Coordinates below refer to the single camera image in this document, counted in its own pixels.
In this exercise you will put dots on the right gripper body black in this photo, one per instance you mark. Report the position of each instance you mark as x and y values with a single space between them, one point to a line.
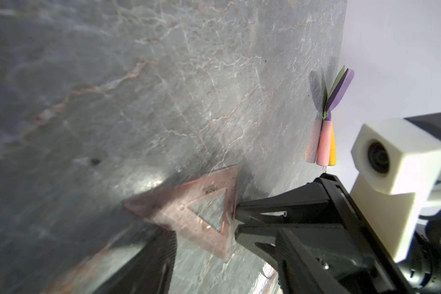
422 267

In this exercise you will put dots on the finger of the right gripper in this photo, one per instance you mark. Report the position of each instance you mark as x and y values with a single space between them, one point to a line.
321 203
322 259

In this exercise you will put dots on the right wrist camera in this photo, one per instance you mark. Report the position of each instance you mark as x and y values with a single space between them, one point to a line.
399 173

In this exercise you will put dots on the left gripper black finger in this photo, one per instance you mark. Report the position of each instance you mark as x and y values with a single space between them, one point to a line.
148 271

